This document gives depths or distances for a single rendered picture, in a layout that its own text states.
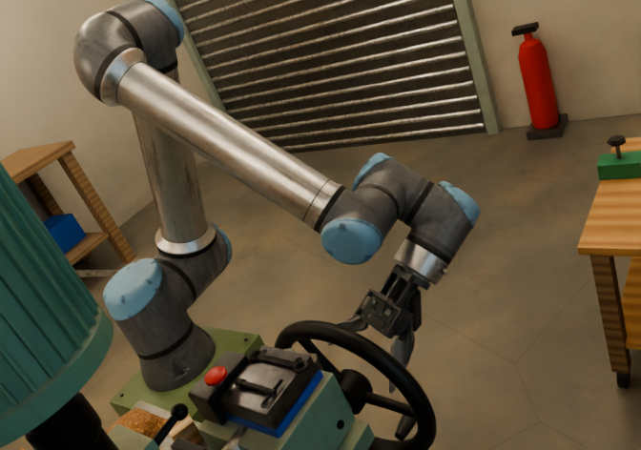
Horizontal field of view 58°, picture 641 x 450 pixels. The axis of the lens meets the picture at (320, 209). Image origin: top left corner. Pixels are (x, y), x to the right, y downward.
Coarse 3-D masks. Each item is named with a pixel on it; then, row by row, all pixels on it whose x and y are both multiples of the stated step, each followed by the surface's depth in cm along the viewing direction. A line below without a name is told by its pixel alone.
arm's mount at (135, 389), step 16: (224, 336) 148; (240, 336) 146; (256, 336) 144; (224, 352) 142; (240, 352) 140; (208, 368) 139; (128, 384) 145; (144, 384) 143; (192, 384) 136; (112, 400) 142; (128, 400) 139; (144, 400) 137; (160, 400) 135; (176, 400) 133; (192, 416) 126
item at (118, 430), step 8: (112, 432) 63; (120, 432) 62; (128, 432) 62; (136, 432) 61; (120, 440) 61; (128, 440) 61; (136, 440) 60; (144, 440) 60; (152, 440) 60; (120, 448) 60; (128, 448) 60; (136, 448) 59; (144, 448) 59; (152, 448) 59
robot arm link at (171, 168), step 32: (128, 0) 112; (160, 0) 112; (160, 32) 110; (160, 64) 112; (160, 160) 124; (192, 160) 130; (160, 192) 130; (192, 192) 133; (160, 224) 138; (192, 224) 137; (160, 256) 141; (192, 256) 139; (224, 256) 150
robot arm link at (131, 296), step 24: (144, 264) 136; (168, 264) 139; (120, 288) 132; (144, 288) 129; (168, 288) 134; (192, 288) 140; (120, 312) 129; (144, 312) 130; (168, 312) 133; (144, 336) 132; (168, 336) 134
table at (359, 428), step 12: (132, 408) 93; (144, 408) 92; (156, 408) 91; (360, 420) 78; (348, 432) 77; (360, 432) 76; (372, 432) 78; (168, 444) 83; (204, 444) 80; (348, 444) 75; (360, 444) 75
